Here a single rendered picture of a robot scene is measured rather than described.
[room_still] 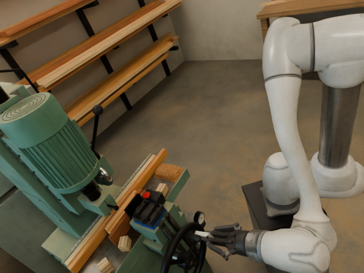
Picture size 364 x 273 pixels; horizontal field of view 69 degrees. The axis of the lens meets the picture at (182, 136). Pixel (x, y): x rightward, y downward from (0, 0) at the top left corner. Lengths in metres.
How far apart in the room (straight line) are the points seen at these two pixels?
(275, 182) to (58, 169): 0.84
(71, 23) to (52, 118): 2.84
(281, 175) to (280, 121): 0.44
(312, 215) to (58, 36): 3.21
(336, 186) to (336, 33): 0.61
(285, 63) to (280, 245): 0.48
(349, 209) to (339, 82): 1.42
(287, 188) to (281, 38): 0.65
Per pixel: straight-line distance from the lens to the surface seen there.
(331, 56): 0.81
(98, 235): 1.19
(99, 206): 1.09
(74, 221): 1.34
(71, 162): 0.93
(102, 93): 3.28
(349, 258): 1.98
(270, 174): 1.19
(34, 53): 3.42
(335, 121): 0.97
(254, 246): 0.83
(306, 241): 0.77
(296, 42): 0.80
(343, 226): 2.09
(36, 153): 0.91
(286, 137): 0.79
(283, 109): 0.78
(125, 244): 1.09
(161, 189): 1.18
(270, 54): 0.81
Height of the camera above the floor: 1.75
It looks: 35 degrees down
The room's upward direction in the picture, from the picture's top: 22 degrees counter-clockwise
